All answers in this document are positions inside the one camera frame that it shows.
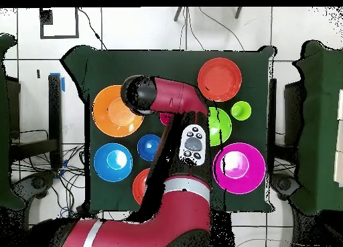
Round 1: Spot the large orange bowl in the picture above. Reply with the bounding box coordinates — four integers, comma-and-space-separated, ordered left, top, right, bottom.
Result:
91, 84, 145, 138

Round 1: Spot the white box stack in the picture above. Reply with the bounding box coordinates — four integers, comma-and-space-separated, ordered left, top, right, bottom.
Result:
333, 88, 343, 188

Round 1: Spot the raspberry red cup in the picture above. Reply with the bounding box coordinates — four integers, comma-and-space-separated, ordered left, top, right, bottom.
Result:
159, 112, 174, 127

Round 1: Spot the small dark blue bowl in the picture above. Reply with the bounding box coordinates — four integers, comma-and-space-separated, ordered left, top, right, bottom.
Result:
137, 133, 162, 162

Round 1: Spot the green bowl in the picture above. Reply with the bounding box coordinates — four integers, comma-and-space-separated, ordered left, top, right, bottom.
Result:
208, 106, 232, 147

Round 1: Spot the red-orange bowl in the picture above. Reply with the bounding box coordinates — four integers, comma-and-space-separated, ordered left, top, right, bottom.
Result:
132, 167, 151, 205
197, 57, 243, 102

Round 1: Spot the light blue bowl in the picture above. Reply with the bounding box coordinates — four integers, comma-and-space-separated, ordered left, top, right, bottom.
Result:
92, 142, 134, 183

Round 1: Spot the light green cup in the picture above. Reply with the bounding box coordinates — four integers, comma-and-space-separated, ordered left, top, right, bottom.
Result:
230, 100, 252, 121

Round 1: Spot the dark green table cloth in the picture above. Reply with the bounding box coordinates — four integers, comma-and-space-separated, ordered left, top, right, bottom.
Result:
60, 44, 277, 214

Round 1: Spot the large pink bowl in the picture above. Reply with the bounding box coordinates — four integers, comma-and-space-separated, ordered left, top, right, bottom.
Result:
212, 142, 267, 195

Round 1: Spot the black metal stand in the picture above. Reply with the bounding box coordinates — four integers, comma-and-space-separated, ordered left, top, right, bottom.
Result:
10, 74, 64, 169

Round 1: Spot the blue tape strip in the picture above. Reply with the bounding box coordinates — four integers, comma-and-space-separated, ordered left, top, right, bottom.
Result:
49, 72, 66, 92

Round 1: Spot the green clothed side table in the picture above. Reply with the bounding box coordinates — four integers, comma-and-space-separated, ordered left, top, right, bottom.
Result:
0, 33, 26, 211
291, 39, 343, 216

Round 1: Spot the black floor cable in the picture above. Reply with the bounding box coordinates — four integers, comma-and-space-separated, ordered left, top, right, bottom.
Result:
198, 7, 245, 52
77, 7, 108, 50

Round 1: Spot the tangle of floor cables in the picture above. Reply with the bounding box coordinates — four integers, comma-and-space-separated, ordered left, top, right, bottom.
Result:
11, 145, 86, 218

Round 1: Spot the black pedestal foot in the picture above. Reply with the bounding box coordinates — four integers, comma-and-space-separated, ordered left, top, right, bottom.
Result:
270, 173, 301, 201
11, 171, 57, 202

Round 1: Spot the black square floor frame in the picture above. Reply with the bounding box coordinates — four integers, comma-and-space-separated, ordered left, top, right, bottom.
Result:
39, 7, 80, 39

